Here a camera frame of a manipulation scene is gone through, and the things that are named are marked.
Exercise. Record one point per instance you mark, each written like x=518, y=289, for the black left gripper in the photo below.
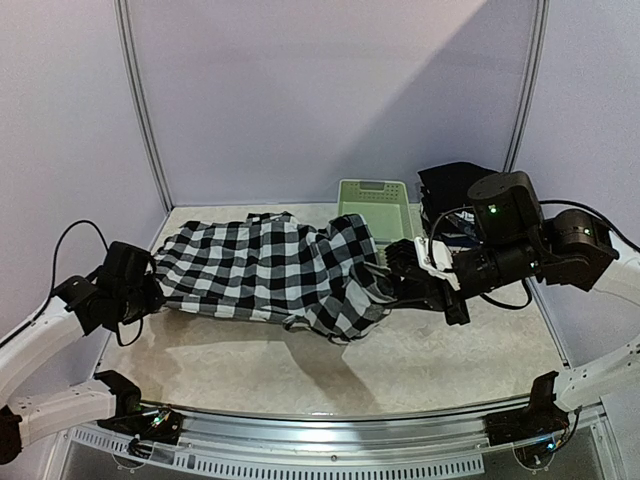
x=156, y=298

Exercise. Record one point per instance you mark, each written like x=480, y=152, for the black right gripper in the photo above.
x=451, y=298

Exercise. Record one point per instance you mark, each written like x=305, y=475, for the black t-shirt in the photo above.
x=445, y=186

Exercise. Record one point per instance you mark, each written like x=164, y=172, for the black white patterned garment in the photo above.
x=272, y=268

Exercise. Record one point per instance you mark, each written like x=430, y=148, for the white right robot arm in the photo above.
x=575, y=249

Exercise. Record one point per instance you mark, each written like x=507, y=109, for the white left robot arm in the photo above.
x=76, y=308

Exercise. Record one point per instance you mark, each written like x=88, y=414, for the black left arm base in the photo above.
x=160, y=424

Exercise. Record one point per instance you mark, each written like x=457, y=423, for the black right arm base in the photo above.
x=542, y=415

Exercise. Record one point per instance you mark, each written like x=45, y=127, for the dark folded clothes stack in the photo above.
x=456, y=229

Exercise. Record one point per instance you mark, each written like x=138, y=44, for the pale green plastic laundry basket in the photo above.
x=385, y=207

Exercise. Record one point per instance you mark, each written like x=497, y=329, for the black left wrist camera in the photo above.
x=125, y=264

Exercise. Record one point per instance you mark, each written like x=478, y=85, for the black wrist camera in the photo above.
x=125, y=264
x=507, y=214

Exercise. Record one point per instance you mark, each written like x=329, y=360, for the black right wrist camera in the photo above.
x=507, y=214

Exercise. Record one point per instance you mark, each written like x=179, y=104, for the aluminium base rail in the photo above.
x=441, y=444

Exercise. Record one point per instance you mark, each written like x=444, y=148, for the left corner wall post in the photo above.
x=133, y=72

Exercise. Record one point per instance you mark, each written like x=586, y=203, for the corner wall post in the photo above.
x=529, y=80
x=133, y=72

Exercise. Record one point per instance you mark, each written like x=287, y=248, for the right corner wall post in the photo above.
x=529, y=80

